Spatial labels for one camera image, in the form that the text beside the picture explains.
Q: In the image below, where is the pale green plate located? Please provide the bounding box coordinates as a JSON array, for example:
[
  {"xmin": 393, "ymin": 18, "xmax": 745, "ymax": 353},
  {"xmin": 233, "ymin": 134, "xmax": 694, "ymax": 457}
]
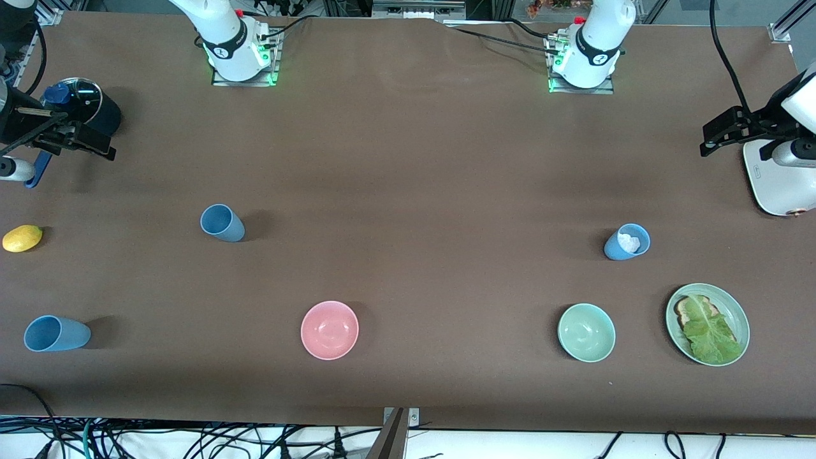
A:
[{"xmin": 666, "ymin": 283, "xmax": 750, "ymax": 367}]

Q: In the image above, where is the black base power cable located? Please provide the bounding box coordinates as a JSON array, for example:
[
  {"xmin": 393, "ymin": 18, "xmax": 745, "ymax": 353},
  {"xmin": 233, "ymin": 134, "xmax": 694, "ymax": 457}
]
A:
[
  {"xmin": 257, "ymin": 16, "xmax": 313, "ymax": 43},
  {"xmin": 444, "ymin": 21, "xmax": 557, "ymax": 53}
]

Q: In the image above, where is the blue plastic cup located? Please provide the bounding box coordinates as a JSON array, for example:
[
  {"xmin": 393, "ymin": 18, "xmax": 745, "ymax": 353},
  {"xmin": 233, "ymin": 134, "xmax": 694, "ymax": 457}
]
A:
[
  {"xmin": 604, "ymin": 223, "xmax": 652, "ymax": 261},
  {"xmin": 200, "ymin": 204, "xmax": 246, "ymax": 243},
  {"xmin": 24, "ymin": 315, "xmax": 92, "ymax": 353}
]

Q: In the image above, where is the grey background box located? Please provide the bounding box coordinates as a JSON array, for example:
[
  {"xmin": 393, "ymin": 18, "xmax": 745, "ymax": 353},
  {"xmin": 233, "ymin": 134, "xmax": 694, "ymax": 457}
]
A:
[{"xmin": 373, "ymin": 0, "xmax": 466, "ymax": 23}]

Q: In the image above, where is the pale green bowl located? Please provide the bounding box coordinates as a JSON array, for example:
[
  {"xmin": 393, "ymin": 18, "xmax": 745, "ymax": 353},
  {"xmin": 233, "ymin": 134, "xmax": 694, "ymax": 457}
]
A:
[{"xmin": 557, "ymin": 303, "xmax": 616, "ymax": 363}]

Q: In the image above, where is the green lettuce leaf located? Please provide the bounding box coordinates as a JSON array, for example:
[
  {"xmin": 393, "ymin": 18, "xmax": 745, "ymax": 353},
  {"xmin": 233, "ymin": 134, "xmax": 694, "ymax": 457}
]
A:
[{"xmin": 682, "ymin": 295, "xmax": 744, "ymax": 364}]

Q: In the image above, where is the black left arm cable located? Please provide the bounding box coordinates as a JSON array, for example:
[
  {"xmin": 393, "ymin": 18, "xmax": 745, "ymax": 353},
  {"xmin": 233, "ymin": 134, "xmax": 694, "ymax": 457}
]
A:
[{"xmin": 710, "ymin": 0, "xmax": 753, "ymax": 119}]

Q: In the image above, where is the white toaster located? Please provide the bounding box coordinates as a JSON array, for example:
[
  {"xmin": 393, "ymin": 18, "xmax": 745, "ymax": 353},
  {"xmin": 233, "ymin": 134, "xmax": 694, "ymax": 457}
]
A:
[{"xmin": 743, "ymin": 137, "xmax": 816, "ymax": 217}]

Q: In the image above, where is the toasted bread slice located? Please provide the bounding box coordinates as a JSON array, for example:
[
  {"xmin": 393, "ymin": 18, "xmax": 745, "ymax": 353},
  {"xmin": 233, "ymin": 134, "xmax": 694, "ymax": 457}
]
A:
[{"xmin": 674, "ymin": 295, "xmax": 740, "ymax": 348}]

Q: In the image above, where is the aluminium frame profile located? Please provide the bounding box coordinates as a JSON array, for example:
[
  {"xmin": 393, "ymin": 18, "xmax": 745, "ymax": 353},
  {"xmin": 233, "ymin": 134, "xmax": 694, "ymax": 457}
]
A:
[
  {"xmin": 768, "ymin": 0, "xmax": 816, "ymax": 44},
  {"xmin": 35, "ymin": 0, "xmax": 64, "ymax": 26}
]

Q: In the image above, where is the small metal table bracket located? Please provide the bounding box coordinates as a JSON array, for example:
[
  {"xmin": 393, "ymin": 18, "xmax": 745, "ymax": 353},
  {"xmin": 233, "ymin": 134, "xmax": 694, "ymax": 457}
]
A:
[{"xmin": 382, "ymin": 408, "xmax": 420, "ymax": 428}]

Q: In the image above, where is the pink bowl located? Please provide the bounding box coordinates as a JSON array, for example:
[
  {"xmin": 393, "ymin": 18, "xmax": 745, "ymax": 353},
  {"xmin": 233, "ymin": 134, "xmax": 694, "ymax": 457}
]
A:
[{"xmin": 300, "ymin": 300, "xmax": 360, "ymax": 361}]

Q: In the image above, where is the yellow lemon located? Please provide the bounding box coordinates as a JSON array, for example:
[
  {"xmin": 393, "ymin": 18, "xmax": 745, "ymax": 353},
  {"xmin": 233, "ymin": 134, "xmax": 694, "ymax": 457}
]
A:
[{"xmin": 2, "ymin": 224, "xmax": 43, "ymax": 253}]

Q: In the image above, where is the dark blue saucepan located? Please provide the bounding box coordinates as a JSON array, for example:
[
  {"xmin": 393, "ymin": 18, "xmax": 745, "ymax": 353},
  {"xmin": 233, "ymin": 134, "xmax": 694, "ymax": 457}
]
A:
[{"xmin": 24, "ymin": 76, "xmax": 122, "ymax": 189}]

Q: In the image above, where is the glass lid with blue knob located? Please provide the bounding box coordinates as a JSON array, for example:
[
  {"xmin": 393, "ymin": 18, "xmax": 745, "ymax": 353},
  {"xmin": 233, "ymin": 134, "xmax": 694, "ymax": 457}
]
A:
[{"xmin": 42, "ymin": 77, "xmax": 103, "ymax": 126}]

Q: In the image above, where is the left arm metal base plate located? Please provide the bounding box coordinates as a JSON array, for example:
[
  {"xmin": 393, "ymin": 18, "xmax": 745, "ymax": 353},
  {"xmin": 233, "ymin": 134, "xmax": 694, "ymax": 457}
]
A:
[{"xmin": 547, "ymin": 35, "xmax": 615, "ymax": 96}]

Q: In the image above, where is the dark metal post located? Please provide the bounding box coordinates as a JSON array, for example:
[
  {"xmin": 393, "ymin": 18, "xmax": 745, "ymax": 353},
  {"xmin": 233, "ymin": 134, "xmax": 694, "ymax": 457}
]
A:
[{"xmin": 367, "ymin": 408, "xmax": 409, "ymax": 459}]

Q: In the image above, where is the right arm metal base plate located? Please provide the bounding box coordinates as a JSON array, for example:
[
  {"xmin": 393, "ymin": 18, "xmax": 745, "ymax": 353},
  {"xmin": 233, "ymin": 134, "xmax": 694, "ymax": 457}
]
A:
[{"xmin": 211, "ymin": 29, "xmax": 281, "ymax": 87}]

